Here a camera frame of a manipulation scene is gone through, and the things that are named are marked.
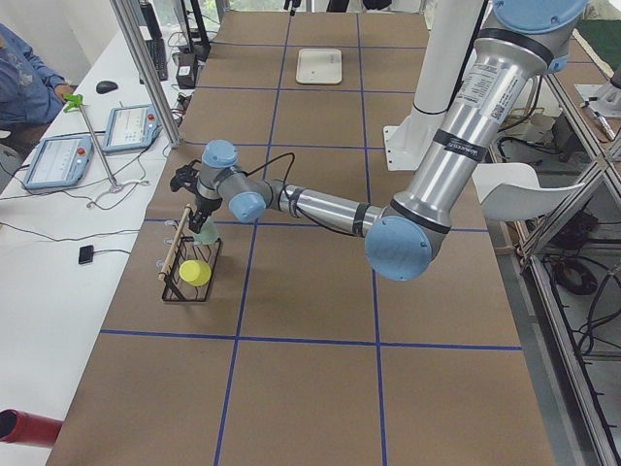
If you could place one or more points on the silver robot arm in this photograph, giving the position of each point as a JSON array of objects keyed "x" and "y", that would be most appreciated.
[{"x": 519, "y": 40}]

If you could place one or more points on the small black square device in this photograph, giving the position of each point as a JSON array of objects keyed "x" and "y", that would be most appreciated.
[{"x": 86, "y": 254}]

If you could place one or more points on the near teach pendant tablet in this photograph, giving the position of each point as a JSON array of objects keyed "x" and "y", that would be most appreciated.
[{"x": 58, "y": 162}]

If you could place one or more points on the white plastic chair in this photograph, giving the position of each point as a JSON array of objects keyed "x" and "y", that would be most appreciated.
[{"x": 511, "y": 191}]

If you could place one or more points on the black computer mouse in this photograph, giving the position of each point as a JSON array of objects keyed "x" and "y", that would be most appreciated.
[{"x": 106, "y": 86}]

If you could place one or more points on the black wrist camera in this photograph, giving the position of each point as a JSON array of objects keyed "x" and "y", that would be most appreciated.
[{"x": 185, "y": 177}]

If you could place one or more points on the teach pendant tablet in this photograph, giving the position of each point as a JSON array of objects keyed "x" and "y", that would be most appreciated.
[
  {"x": 58, "y": 162},
  {"x": 131, "y": 128}
]

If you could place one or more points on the black box with label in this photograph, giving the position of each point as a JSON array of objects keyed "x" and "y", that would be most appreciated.
[{"x": 187, "y": 70}]

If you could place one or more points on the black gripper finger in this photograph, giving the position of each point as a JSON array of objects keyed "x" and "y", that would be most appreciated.
[{"x": 196, "y": 220}]

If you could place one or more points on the cream rabbit tray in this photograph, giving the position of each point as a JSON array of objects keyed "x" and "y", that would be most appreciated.
[{"x": 319, "y": 66}]

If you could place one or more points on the person in blue shirt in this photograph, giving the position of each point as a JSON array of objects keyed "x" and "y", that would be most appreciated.
[{"x": 32, "y": 94}]

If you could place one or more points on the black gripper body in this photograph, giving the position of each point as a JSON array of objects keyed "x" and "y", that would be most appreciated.
[{"x": 202, "y": 206}]

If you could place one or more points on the pale green cup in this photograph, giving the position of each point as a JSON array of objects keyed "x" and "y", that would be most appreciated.
[{"x": 207, "y": 234}]

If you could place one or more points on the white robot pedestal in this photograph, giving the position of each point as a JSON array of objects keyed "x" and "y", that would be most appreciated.
[{"x": 449, "y": 52}]

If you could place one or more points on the yellow cup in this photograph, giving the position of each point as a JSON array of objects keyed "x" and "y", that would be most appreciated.
[{"x": 195, "y": 272}]

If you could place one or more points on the black keyboard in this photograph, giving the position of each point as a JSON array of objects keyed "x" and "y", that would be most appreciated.
[{"x": 156, "y": 49}]

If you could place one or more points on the metal rod stand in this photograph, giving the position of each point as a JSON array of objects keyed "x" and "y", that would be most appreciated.
[{"x": 75, "y": 102}]

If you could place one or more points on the black wire cup rack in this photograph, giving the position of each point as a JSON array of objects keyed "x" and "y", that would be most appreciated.
[{"x": 183, "y": 247}]

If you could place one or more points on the aluminium frame post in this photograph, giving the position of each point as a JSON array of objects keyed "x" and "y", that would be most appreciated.
[{"x": 130, "y": 28}]

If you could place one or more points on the red cylinder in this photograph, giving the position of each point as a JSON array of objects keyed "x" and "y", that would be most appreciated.
[{"x": 27, "y": 429}]

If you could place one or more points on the far teach pendant tablet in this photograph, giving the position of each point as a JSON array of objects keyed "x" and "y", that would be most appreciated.
[{"x": 131, "y": 128}]

